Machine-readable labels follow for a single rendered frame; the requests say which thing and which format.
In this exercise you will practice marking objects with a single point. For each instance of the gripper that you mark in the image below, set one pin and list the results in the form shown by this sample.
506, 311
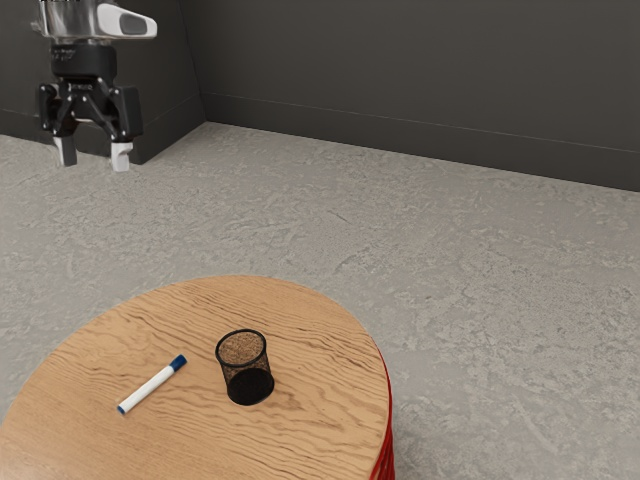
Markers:
84, 67

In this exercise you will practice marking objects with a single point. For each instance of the black mesh pen holder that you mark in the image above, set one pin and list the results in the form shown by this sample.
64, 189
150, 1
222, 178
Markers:
245, 367

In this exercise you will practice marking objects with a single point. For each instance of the white marker with blue cap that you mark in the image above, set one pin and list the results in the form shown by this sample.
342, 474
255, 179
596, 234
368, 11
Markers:
151, 385

